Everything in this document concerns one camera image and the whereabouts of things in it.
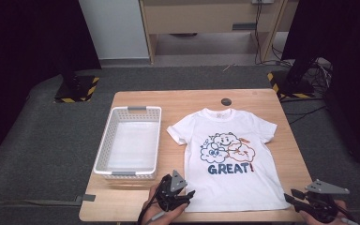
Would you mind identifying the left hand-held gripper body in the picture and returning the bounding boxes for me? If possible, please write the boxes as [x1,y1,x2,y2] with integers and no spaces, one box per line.
[155,170,188,212]

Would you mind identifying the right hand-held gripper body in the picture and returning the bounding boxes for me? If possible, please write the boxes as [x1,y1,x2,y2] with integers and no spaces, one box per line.
[304,178,351,223]

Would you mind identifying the white printed T-shirt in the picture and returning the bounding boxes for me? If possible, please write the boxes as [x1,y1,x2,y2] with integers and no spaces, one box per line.
[166,107,292,214]

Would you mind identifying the white plastic basket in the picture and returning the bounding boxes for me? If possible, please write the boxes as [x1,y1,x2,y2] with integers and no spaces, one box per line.
[93,106,163,181]

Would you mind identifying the person's right hand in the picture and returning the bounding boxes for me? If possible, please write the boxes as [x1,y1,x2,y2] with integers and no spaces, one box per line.
[299,200,357,225]

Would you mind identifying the person's left hand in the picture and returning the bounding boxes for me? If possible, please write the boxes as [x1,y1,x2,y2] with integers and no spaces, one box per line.
[142,184,190,225]

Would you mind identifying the grey tape strip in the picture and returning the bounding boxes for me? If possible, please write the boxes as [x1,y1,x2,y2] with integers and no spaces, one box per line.
[74,194,97,206]

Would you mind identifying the black stand with striped base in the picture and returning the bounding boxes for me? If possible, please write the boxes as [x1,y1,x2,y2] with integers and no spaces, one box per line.
[53,46,100,103]
[266,55,317,99]

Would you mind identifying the dark curtain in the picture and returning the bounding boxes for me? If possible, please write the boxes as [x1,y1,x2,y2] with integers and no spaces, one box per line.
[0,0,102,173]
[280,0,360,170]

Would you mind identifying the light wooden desk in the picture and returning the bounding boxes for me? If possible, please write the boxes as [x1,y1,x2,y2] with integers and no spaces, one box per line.
[139,0,298,64]

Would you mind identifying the white panel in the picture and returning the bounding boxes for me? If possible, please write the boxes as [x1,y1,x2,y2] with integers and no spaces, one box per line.
[79,0,151,60]

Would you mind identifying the left hand-held gripper cable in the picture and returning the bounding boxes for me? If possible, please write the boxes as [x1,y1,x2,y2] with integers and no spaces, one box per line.
[136,179,167,225]

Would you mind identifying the hand-held gripper cable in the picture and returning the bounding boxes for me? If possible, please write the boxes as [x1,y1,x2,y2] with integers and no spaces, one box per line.
[136,179,167,225]
[331,200,360,225]

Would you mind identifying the right hand-held gripper cable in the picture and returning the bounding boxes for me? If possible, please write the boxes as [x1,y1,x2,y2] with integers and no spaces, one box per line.
[331,200,360,225]

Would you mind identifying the black floor cable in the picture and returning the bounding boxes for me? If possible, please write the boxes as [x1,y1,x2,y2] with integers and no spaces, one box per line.
[279,97,329,125]

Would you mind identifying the tangled cable bundle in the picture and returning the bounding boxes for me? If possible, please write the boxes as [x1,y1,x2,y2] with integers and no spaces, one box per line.
[306,57,334,95]

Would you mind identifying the black hanging cables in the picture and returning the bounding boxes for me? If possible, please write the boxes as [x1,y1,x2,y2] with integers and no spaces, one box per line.
[253,0,293,68]

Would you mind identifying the grey drawer handle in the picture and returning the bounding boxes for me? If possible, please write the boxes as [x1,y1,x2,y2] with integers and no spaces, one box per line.
[232,22,257,31]

